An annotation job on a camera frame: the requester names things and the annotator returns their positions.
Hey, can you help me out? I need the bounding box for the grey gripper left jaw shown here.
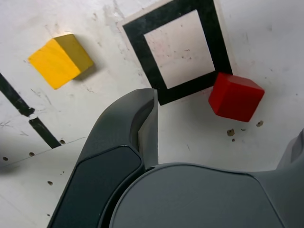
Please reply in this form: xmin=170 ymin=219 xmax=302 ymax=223
xmin=47 ymin=88 xmax=159 ymax=228

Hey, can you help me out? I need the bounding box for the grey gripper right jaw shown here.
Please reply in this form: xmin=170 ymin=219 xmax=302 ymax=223
xmin=97 ymin=127 xmax=304 ymax=228

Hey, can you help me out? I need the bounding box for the red cube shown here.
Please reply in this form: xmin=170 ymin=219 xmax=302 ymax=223
xmin=208 ymin=72 xmax=266 ymax=123

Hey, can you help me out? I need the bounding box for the yellow cube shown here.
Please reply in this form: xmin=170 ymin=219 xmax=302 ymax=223
xmin=28 ymin=33 xmax=95 ymax=91

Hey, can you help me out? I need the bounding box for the black tape square outline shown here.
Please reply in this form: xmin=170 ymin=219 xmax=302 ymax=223
xmin=121 ymin=0 xmax=234 ymax=106

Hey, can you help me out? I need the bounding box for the black tape strip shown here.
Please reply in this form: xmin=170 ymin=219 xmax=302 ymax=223
xmin=0 ymin=72 xmax=62 ymax=149

